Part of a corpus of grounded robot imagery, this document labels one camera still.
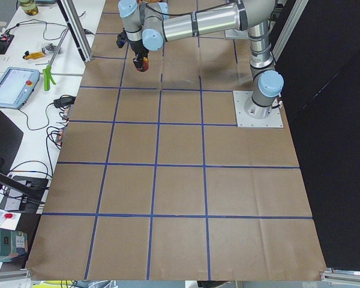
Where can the glass jar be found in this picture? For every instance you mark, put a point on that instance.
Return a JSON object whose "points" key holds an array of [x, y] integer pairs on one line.
{"points": [[29, 7]]}

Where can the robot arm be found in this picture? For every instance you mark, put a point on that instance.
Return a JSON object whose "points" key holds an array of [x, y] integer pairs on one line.
{"points": [[147, 26]]}

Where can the reacher grabber tool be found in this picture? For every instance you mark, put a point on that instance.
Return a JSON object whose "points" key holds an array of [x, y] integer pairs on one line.
{"points": [[47, 74]]}

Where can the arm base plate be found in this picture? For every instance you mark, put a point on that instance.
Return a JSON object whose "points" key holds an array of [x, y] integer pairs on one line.
{"points": [[236, 34], [249, 115]]}

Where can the black monitor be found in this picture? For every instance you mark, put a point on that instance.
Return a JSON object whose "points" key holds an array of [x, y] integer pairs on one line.
{"points": [[10, 140]]}

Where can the green box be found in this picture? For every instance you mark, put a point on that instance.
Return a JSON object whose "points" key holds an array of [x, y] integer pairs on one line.
{"points": [[13, 245]]}

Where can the red yellow apple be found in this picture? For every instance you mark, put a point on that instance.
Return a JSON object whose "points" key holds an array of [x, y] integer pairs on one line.
{"points": [[145, 64]]}

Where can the aluminium frame post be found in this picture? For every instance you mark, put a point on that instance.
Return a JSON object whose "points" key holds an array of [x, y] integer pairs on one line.
{"points": [[73, 22]]}

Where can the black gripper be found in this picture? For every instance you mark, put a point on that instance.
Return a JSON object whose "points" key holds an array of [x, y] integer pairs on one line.
{"points": [[135, 47]]}

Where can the teach pendant tablet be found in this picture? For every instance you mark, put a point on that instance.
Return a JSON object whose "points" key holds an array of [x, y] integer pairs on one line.
{"points": [[16, 85]]}

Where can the black power adapter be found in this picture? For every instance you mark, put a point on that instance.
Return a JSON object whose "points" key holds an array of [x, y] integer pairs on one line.
{"points": [[64, 101]]}

